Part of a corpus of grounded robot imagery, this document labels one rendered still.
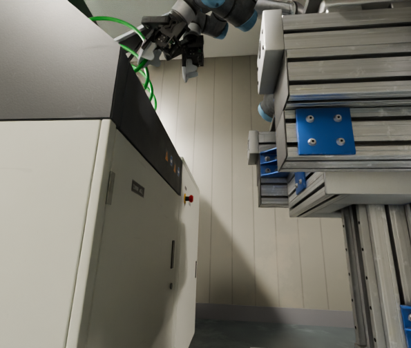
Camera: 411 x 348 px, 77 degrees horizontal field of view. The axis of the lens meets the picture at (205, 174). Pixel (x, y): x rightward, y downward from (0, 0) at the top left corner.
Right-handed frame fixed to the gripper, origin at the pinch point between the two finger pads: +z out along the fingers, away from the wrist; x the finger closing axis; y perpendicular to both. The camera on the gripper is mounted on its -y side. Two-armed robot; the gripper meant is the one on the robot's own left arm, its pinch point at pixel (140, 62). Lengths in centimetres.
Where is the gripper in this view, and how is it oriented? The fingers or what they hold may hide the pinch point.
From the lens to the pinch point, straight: 104.1
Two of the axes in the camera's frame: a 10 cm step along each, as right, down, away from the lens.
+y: 7.2, 6.5, -2.6
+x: 2.9, 0.6, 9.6
